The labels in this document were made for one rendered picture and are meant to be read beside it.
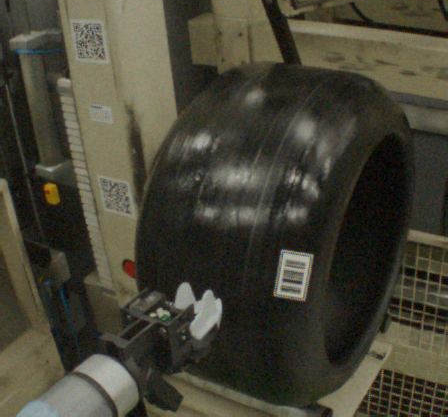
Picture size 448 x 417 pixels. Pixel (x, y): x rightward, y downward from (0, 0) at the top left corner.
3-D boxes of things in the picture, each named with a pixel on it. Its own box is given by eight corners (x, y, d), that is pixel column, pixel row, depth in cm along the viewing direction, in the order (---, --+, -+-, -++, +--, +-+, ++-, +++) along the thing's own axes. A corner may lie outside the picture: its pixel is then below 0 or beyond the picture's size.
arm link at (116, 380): (122, 435, 71) (69, 408, 75) (147, 412, 74) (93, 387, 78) (112, 386, 68) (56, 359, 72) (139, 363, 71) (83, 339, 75)
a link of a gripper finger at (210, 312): (236, 275, 88) (195, 312, 81) (237, 313, 90) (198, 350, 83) (215, 269, 89) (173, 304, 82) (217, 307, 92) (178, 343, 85)
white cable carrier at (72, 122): (103, 294, 141) (56, 79, 117) (117, 282, 144) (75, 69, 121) (119, 301, 139) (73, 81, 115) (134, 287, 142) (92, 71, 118)
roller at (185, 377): (173, 355, 132) (163, 375, 130) (164, 347, 128) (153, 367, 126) (335, 411, 115) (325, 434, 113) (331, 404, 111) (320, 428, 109)
